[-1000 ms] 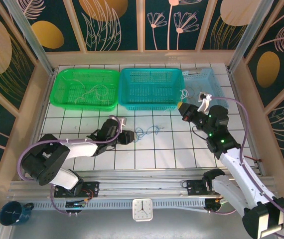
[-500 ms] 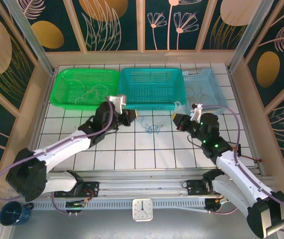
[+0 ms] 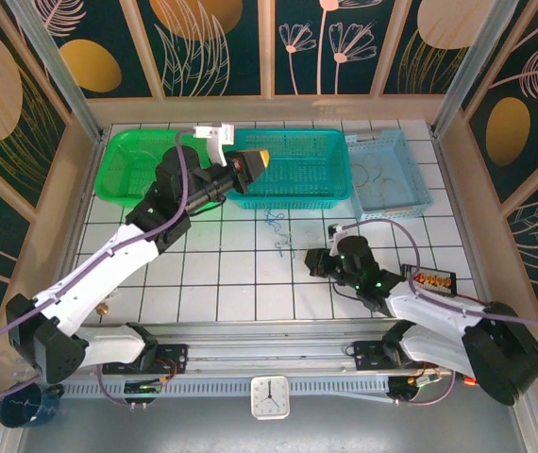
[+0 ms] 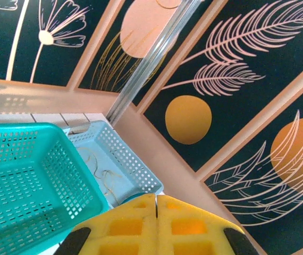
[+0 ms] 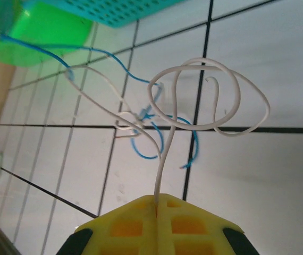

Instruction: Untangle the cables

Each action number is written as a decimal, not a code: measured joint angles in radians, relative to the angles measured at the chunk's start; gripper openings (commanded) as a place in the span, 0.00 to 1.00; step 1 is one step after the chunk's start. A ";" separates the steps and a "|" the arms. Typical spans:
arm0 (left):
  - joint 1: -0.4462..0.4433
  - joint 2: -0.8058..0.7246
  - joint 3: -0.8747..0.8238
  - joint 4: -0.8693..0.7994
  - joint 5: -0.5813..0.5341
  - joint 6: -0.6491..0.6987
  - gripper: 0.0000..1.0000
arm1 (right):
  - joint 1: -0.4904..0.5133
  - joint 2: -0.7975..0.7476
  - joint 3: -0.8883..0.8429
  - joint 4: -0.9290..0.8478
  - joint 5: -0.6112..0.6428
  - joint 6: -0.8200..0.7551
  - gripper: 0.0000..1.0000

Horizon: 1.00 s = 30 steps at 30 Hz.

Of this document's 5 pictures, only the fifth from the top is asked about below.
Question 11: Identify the pile of rubber bands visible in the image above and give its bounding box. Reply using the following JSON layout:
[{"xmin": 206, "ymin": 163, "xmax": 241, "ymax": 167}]
[{"xmin": 0, "ymin": 33, "xmax": 203, "ymax": 171}]

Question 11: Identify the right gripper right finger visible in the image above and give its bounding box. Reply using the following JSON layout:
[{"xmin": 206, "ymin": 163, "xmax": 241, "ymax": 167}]
[{"xmin": 158, "ymin": 193, "xmax": 256, "ymax": 255}]

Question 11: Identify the white wire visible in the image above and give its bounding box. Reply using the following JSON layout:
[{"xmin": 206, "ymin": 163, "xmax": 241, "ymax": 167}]
[
  {"xmin": 65, "ymin": 65, "xmax": 165, "ymax": 160},
  {"xmin": 147, "ymin": 57, "xmax": 271, "ymax": 207}
]

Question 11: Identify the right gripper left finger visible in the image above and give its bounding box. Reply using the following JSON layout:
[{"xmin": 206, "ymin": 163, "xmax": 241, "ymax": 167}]
[{"xmin": 58, "ymin": 195, "xmax": 159, "ymax": 255}]

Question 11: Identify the teal plastic basket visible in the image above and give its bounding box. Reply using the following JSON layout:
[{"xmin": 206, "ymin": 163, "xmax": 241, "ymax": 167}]
[{"xmin": 33, "ymin": 0, "xmax": 187, "ymax": 29}]

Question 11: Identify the green plastic basket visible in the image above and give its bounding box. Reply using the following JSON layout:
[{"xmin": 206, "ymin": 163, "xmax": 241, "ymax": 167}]
[{"xmin": 0, "ymin": 1, "xmax": 95, "ymax": 67}]

